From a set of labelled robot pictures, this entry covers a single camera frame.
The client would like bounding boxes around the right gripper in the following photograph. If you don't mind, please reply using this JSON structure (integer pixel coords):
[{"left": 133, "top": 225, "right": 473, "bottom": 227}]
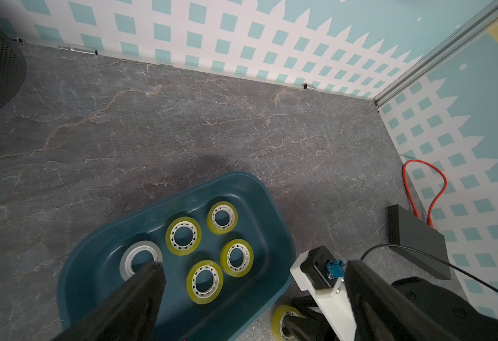
[{"left": 283, "top": 296, "right": 338, "bottom": 341}]

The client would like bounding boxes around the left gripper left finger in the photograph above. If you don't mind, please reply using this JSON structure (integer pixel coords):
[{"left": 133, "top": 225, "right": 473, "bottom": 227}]
[{"left": 55, "top": 262, "right": 166, "bottom": 340}]

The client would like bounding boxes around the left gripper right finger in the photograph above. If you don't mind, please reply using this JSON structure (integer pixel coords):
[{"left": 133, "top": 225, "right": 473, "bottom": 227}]
[{"left": 345, "top": 261, "right": 457, "bottom": 340}]

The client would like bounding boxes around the clear white tape roll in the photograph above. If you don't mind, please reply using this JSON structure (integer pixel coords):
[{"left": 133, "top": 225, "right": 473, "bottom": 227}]
[{"left": 119, "top": 240, "right": 163, "bottom": 281}]

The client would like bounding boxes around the yellow tape roll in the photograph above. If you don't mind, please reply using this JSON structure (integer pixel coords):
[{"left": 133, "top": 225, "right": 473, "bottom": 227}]
[
  {"left": 220, "top": 239, "right": 254, "bottom": 278},
  {"left": 165, "top": 217, "right": 202, "bottom": 256},
  {"left": 206, "top": 201, "right": 238, "bottom": 235},
  {"left": 186, "top": 260, "right": 223, "bottom": 305},
  {"left": 271, "top": 305, "right": 302, "bottom": 341}
]

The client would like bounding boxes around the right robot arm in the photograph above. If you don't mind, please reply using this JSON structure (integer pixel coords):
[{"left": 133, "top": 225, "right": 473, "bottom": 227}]
[{"left": 272, "top": 277, "right": 498, "bottom": 340}]

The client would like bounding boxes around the black flat box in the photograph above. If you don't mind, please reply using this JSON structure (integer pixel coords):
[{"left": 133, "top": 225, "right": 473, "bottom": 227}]
[{"left": 387, "top": 205, "right": 452, "bottom": 281}]

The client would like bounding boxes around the teal plastic storage box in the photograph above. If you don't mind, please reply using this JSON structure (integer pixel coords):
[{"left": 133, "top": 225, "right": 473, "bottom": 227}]
[{"left": 57, "top": 172, "right": 295, "bottom": 340}]

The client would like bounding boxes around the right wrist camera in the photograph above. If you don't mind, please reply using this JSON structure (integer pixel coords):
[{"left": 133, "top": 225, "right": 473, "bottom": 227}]
[{"left": 289, "top": 245, "right": 357, "bottom": 341}]

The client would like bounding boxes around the red cable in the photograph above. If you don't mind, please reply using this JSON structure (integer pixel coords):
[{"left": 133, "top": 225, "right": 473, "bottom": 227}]
[{"left": 402, "top": 159, "right": 449, "bottom": 227}]

